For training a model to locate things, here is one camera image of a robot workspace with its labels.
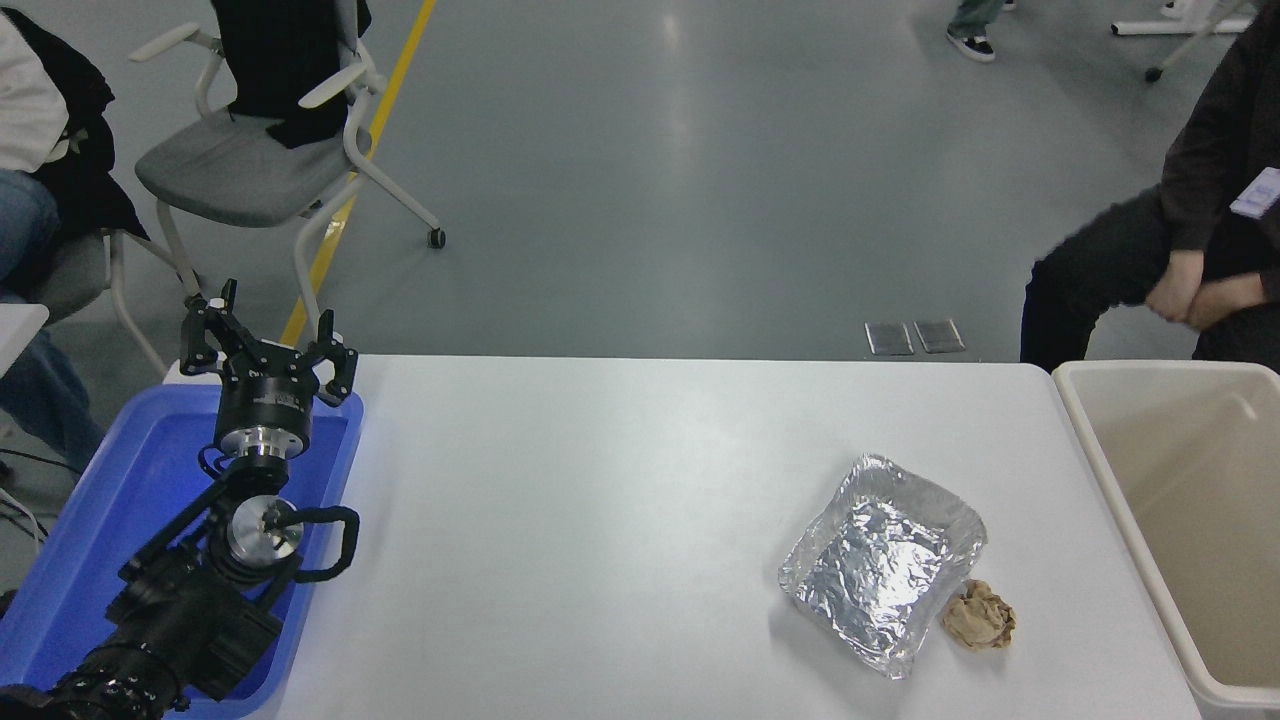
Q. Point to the small white table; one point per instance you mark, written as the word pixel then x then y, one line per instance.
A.
pixel 15 325

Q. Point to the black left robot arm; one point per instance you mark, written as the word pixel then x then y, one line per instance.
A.
pixel 190 620

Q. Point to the grey seat with white legs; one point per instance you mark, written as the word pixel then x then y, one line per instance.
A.
pixel 75 275

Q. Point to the person's hand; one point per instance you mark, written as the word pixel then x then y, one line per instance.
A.
pixel 1225 298
pixel 1175 288

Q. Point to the metal floor plate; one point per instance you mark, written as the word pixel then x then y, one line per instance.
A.
pixel 939 336
pixel 889 338

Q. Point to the large pale bin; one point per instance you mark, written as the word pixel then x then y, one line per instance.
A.
pixel 1200 480

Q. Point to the grey chair with white frame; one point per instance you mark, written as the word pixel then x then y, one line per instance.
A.
pixel 230 170

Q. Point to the seated person in dark clothes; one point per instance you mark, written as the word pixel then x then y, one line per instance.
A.
pixel 1100 260

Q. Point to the black jacket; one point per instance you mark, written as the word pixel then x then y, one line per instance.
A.
pixel 270 60

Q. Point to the blue plastic tray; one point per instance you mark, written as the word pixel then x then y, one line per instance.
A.
pixel 100 500

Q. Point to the walking person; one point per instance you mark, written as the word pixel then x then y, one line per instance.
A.
pixel 972 40

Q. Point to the crumpled foil tray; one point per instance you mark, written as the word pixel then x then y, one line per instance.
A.
pixel 880 560

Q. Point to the crumpled tan paper ball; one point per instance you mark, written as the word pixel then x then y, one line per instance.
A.
pixel 980 618

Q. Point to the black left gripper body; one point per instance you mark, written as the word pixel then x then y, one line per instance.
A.
pixel 264 400

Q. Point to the white wheeled stand base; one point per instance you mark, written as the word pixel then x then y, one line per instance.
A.
pixel 1170 27

